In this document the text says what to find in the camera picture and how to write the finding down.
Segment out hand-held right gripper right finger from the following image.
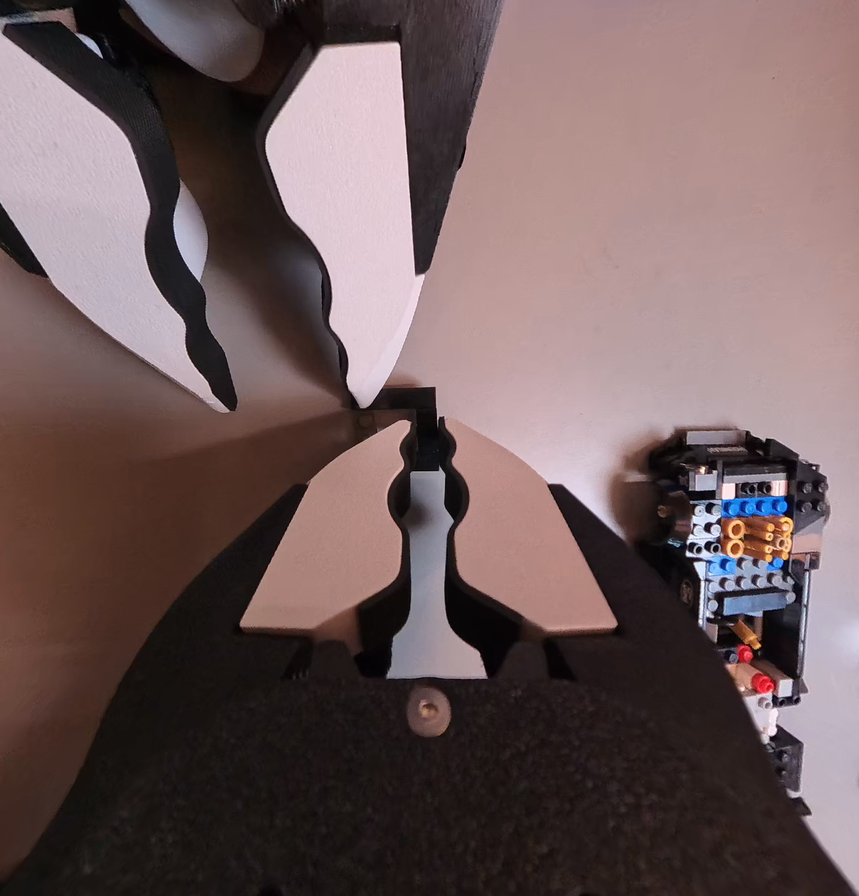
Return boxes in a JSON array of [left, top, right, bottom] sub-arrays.
[[430, 418, 620, 638]]

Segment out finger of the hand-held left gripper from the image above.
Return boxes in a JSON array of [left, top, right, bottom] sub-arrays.
[[0, 21, 239, 414], [258, 40, 428, 410]]

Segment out black lego frame assembly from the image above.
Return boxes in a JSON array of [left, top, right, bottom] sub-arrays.
[[357, 385, 444, 470]]

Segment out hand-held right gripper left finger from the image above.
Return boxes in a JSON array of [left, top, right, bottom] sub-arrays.
[[238, 418, 428, 638]]

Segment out lego car model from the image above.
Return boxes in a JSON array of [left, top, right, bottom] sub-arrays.
[[640, 427, 832, 813]]

